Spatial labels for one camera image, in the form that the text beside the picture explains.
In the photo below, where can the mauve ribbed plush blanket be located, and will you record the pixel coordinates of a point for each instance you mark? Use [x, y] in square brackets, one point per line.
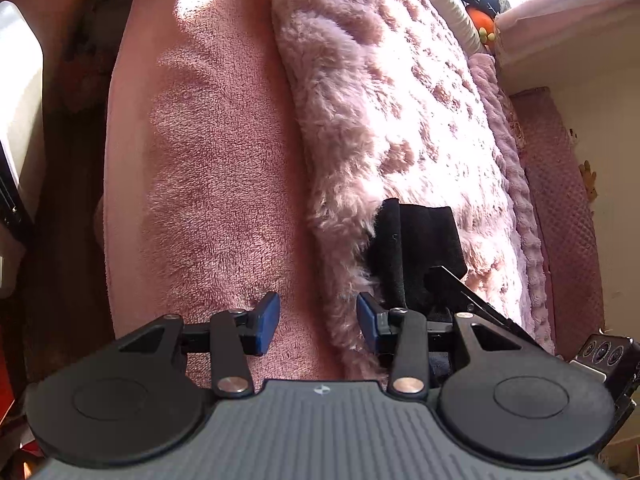
[510, 160]

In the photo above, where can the black pants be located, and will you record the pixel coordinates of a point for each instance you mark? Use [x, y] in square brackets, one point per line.
[420, 250]

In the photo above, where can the white box-shaped furniture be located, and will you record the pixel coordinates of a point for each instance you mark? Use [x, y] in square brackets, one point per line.
[17, 135]

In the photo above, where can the orange plush toy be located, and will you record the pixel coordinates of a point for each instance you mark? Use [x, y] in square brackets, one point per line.
[482, 25]

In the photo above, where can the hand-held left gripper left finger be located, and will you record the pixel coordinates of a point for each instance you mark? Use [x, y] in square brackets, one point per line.
[265, 322]

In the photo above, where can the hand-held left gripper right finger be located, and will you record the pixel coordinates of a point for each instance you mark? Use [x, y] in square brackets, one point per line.
[367, 322]

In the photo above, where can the quilted pink headboard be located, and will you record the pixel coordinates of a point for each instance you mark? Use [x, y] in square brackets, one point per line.
[565, 200]

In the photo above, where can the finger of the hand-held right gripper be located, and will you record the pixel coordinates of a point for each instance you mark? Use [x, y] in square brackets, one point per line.
[465, 292]

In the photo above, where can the yellow wall decoration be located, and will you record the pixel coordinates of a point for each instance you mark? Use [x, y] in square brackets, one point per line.
[589, 180]

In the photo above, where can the pink fluffy blanket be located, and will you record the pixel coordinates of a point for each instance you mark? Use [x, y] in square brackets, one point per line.
[390, 125]

